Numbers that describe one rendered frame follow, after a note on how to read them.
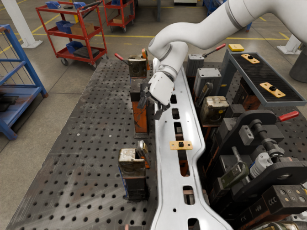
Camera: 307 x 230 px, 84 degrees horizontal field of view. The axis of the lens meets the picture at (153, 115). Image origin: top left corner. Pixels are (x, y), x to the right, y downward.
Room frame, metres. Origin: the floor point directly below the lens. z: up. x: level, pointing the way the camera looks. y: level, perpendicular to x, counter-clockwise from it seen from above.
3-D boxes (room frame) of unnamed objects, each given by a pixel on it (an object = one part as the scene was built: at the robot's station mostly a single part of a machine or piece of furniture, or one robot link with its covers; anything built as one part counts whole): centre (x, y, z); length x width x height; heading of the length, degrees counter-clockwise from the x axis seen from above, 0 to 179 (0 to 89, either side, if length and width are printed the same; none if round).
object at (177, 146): (0.36, -0.10, 1.01); 0.08 x 0.04 x 0.01; 91
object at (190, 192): (0.18, -0.11, 0.84); 0.12 x 0.05 x 0.29; 91
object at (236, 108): (0.46, -0.31, 0.90); 0.05 x 0.05 x 0.40; 1
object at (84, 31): (2.84, 1.22, 0.49); 0.81 x 0.47 x 0.97; 71
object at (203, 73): (0.70, -0.26, 0.90); 0.13 x 0.10 x 0.41; 91
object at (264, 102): (0.60, -0.43, 1.16); 0.37 x 0.14 x 0.02; 1
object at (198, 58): (0.96, -0.26, 0.88); 0.11 x 0.10 x 0.36; 91
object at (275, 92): (0.49, -0.42, 1.17); 0.08 x 0.04 x 0.01; 20
